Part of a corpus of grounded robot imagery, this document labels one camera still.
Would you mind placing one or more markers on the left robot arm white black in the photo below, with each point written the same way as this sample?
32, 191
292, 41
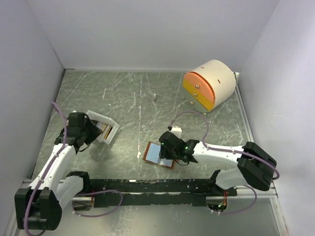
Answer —
40, 205

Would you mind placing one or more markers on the stack of cards in tray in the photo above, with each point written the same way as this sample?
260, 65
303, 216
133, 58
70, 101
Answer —
106, 130

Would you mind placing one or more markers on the white card tray box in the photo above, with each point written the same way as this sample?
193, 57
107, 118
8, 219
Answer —
96, 117

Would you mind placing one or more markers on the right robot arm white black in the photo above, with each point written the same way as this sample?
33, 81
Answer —
250, 164

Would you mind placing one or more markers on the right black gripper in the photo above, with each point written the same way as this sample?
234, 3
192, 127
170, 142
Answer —
164, 153

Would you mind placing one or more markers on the brown leather card holder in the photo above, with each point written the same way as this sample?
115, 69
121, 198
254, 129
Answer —
151, 156

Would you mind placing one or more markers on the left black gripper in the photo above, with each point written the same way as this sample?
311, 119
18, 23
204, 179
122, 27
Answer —
95, 131

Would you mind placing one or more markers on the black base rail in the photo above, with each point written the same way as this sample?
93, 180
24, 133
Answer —
146, 192

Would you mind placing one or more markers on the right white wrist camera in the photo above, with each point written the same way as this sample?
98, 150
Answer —
176, 130

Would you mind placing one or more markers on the cream round drawer cabinet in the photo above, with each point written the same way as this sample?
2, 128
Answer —
208, 85

